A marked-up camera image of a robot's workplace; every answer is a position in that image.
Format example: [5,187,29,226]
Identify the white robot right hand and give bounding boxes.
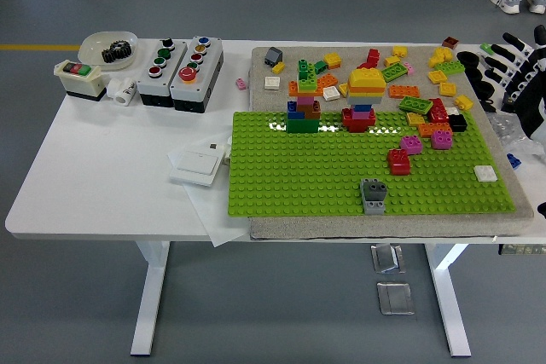
[481,25,546,140]

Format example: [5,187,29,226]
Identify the small dark grey brick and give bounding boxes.
[362,179,389,202]

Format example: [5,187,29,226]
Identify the long light grey brick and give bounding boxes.
[360,178,386,216]

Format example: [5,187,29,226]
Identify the black square brick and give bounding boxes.
[447,113,468,133]

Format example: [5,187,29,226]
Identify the green long brick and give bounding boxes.
[398,95,433,116]
[433,60,466,75]
[381,63,409,83]

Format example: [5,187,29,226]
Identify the magenta square brick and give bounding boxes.
[429,129,454,151]
[399,135,425,156]

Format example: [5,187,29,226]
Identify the orange long brick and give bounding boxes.
[388,84,421,99]
[417,122,453,138]

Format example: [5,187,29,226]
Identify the red square brick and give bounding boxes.
[386,148,412,176]

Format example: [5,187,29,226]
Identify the yellow-domed brick tower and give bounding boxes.
[340,67,388,134]

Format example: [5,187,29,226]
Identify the green-topped brick tower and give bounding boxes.
[285,59,326,134]

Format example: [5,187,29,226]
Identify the green studded baseplate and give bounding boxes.
[225,110,517,217]

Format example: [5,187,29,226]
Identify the clear plastic bag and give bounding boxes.
[488,112,546,156]

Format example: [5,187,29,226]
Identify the metal floor socket plate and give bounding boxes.
[376,280,415,316]
[369,243,406,274]

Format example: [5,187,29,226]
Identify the white table leg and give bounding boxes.
[424,243,473,357]
[130,240,171,356]

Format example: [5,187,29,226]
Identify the emergency-stop button control box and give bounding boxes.
[170,35,225,113]

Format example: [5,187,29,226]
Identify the translucent plastic sheet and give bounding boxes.
[166,142,251,248]

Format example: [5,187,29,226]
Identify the three-button control box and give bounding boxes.
[136,38,189,108]

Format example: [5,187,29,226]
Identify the white pipe tee fitting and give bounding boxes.
[106,77,138,107]

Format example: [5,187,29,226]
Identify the black metal gears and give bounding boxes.
[101,39,137,64]

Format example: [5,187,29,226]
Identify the white plastic bowl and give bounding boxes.
[78,30,140,72]

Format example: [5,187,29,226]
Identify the white wall switch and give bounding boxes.
[169,148,223,188]

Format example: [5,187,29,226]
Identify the red-green rocker switch box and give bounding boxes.
[54,59,107,102]

